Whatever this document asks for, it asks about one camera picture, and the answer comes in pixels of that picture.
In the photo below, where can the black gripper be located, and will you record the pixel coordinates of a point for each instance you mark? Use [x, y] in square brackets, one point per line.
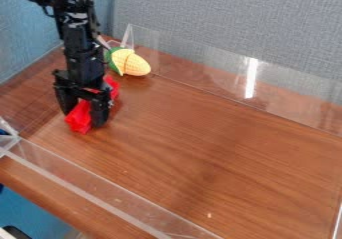
[83, 75]

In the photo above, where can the red plastic block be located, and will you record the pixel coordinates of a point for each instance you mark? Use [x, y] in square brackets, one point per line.
[79, 117]

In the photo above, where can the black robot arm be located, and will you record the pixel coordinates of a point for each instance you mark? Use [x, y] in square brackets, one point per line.
[76, 21]

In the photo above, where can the toy corn cob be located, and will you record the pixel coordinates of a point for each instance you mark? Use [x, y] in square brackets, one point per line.
[126, 62]

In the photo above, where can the clear acrylic left wall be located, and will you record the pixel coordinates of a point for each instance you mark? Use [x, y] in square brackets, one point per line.
[28, 103]

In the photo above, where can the clear acrylic wall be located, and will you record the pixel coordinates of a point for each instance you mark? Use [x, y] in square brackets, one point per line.
[291, 94]
[126, 205]
[28, 103]

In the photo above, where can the clear acrylic corner bracket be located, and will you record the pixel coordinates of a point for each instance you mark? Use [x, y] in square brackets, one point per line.
[116, 39]

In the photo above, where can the clear acrylic front wall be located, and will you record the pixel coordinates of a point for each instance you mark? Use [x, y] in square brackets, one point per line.
[126, 205]

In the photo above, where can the clear acrylic back wall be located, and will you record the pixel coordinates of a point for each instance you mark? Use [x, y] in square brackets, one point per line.
[291, 94]

